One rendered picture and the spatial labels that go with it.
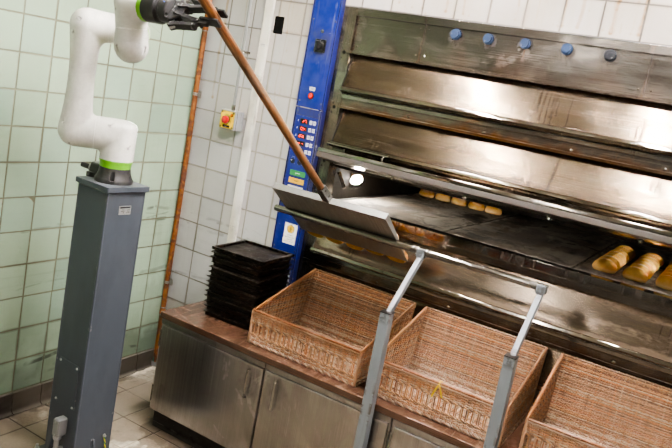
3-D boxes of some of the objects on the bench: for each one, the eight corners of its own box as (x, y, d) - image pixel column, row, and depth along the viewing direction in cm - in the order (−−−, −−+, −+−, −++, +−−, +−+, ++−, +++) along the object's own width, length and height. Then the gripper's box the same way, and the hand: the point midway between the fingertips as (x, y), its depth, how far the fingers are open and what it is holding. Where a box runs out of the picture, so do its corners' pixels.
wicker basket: (305, 320, 352) (315, 266, 348) (407, 360, 325) (419, 302, 321) (244, 341, 311) (254, 281, 306) (355, 389, 283) (368, 323, 279)
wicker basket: (413, 362, 323) (425, 304, 319) (535, 409, 297) (550, 346, 292) (363, 392, 281) (376, 326, 277) (500, 450, 255) (517, 378, 250)
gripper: (183, 0, 226) (241, 8, 214) (156, 37, 220) (214, 48, 208) (171, -19, 220) (231, -11, 208) (143, 19, 214) (202, 29, 202)
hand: (213, 17), depth 210 cm, fingers closed on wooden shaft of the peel, 3 cm apart
